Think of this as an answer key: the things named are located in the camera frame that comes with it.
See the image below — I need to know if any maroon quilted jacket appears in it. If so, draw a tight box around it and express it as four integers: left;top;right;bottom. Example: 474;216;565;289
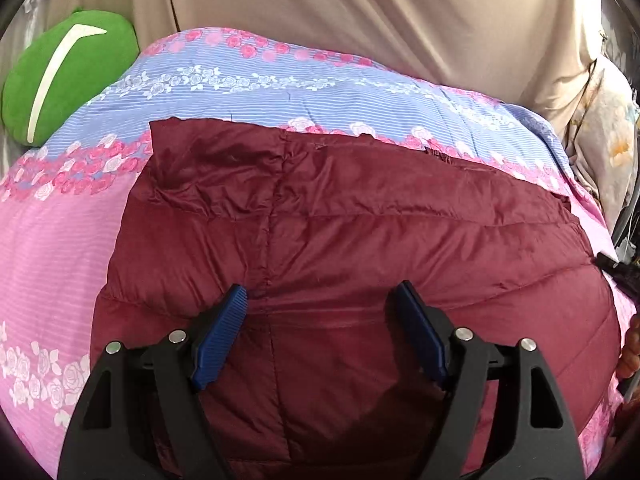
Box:
90;116;626;480

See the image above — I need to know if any person's right hand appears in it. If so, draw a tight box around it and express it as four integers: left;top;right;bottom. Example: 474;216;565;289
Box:
615;317;640;382

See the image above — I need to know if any pink floral bed sheet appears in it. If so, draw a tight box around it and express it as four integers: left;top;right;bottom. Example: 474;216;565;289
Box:
0;27;640;480

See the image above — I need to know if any cream floral cloth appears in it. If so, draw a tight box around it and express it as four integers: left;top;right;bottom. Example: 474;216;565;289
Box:
565;55;640;233

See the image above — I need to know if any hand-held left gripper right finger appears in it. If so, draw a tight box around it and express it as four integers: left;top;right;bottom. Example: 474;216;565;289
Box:
385;280;586;480

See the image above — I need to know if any green plush pillow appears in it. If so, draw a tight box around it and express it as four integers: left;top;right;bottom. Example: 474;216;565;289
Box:
1;7;141;148

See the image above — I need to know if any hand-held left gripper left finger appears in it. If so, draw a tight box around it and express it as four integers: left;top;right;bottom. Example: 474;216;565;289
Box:
57;284;249;480

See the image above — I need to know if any beige hanging cloth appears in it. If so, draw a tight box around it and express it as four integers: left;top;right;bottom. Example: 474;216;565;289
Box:
47;0;608;141

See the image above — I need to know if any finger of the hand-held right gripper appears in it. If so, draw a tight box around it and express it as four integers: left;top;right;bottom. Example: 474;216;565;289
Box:
592;254;640;302

